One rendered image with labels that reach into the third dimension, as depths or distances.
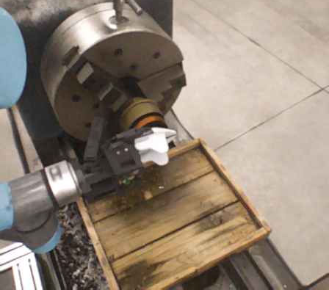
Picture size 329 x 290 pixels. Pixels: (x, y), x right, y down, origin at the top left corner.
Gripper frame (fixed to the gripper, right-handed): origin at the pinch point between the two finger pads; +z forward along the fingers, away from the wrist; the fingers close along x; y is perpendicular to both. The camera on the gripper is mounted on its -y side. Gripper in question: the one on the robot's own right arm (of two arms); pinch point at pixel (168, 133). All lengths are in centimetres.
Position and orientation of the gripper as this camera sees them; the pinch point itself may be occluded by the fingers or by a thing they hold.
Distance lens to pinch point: 70.3
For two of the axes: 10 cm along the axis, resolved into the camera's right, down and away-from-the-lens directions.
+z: 8.9, -3.4, 3.0
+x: 0.0, -6.7, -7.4
